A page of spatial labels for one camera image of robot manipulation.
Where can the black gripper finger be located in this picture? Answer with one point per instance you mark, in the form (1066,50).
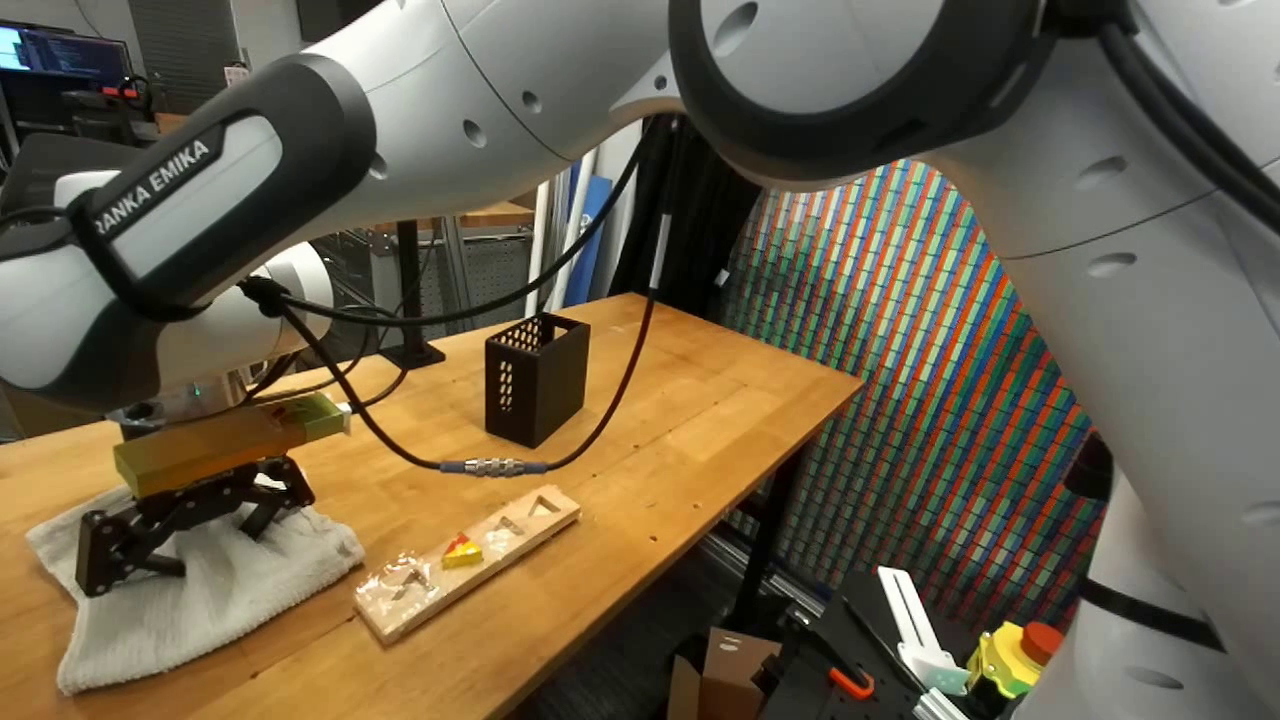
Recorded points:
(120,547)
(283,503)

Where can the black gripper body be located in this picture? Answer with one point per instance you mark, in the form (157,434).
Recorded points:
(201,503)

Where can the grey white cloth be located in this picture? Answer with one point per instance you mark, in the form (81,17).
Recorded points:
(226,586)

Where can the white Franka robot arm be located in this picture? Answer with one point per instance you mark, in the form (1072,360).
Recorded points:
(467,83)

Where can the black perforated box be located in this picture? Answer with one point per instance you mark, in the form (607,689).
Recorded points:
(544,387)

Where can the small open cardboard box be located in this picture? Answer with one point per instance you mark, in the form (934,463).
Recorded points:
(735,667)

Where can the wooden puzzle board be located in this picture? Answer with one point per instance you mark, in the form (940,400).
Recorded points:
(413,600)

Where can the yellow red puzzle piece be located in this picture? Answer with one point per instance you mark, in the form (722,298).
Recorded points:
(462,548)

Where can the computer monitor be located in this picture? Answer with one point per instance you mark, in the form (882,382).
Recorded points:
(53,53)

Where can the black curtain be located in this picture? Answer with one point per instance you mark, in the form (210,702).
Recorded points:
(692,224)

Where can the colourful patterned backdrop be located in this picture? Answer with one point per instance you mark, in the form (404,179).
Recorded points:
(934,400)

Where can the yellow emergency stop button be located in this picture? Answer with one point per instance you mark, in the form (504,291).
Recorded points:
(1006,661)

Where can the camera stand pole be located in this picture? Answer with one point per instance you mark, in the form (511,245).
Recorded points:
(409,294)

